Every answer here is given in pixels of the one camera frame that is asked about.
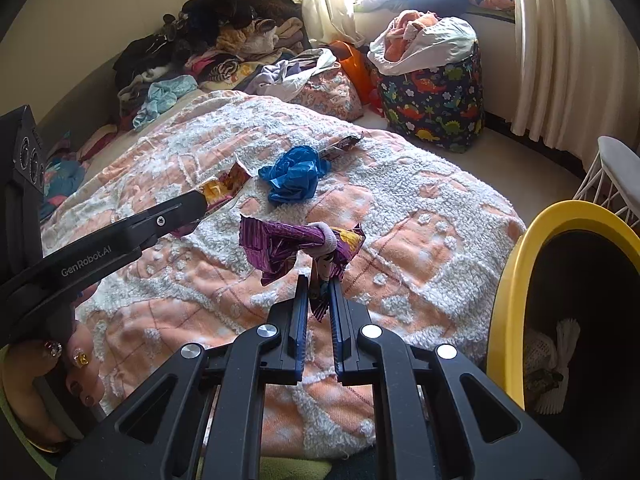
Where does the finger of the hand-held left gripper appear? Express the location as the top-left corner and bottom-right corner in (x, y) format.
(125, 190), (209, 250)

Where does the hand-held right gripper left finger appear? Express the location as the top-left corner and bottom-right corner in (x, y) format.
(56, 275), (310, 480)

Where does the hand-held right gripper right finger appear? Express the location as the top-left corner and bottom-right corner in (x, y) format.
(329, 280), (582, 480)

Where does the orange snack wrapper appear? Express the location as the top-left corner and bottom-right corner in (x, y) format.
(197, 160), (251, 211)

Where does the purple snack wrapper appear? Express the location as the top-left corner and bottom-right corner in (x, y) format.
(238, 215), (367, 322)

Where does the yellow rimmed black bin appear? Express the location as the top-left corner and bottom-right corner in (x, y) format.
(486, 200), (640, 480)

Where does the person's left hand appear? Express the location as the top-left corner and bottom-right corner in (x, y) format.
(0, 282), (107, 453)

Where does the blue pink patterned cloth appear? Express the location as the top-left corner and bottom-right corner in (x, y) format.
(42, 132), (87, 223)

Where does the light blue garment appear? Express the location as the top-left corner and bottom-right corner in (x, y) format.
(132, 75), (198, 132)

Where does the crumpled blue plastic bag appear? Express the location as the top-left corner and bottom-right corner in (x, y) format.
(257, 145), (332, 206)

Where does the orange white tufted blanket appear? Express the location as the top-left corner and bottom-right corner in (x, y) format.
(40, 90), (528, 461)

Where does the dark snack wrapper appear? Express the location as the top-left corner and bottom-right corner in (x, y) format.
(320, 132), (365, 158)

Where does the pile of clothes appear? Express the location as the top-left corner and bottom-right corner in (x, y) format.
(112, 0), (341, 101)

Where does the pink patterned pillow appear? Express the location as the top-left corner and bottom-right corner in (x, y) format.
(287, 67), (363, 122)

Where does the orange bag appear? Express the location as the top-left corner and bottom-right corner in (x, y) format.
(327, 40), (386, 113)

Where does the dinosaur print laundry bag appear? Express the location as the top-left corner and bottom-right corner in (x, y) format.
(375, 42), (485, 155)

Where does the narrow cream curtain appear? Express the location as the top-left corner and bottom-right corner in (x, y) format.
(275, 0), (366, 48)

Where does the white plastic bag of clothes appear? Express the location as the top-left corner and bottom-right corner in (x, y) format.
(367, 10), (478, 75)

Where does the white round stool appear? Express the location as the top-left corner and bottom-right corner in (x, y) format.
(572, 135), (640, 231)

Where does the wide cream curtain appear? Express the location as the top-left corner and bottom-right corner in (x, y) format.
(510, 0), (640, 153)

